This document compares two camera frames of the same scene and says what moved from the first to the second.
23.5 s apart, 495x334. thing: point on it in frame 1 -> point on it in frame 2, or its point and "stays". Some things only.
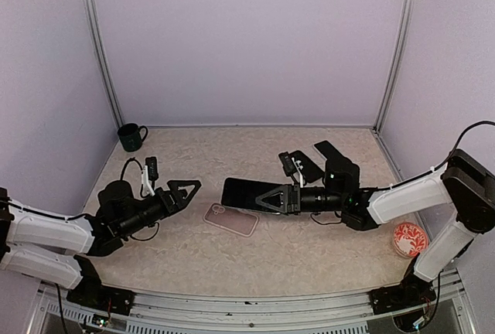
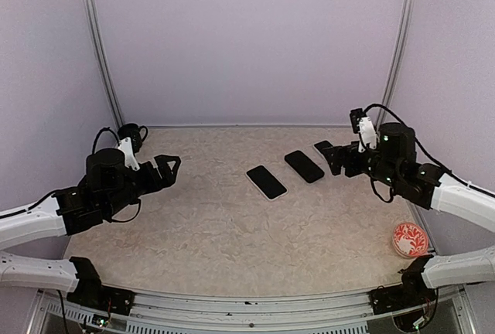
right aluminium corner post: (403, 33) stays
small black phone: (244, 193) -> (266, 182)
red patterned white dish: (410, 239) stays
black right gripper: (287, 192) -> (350, 151)
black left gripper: (179, 202) -> (161, 160)
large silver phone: (308, 169) stays
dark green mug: (130, 136) stays
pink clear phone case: (232, 219) -> (266, 182)
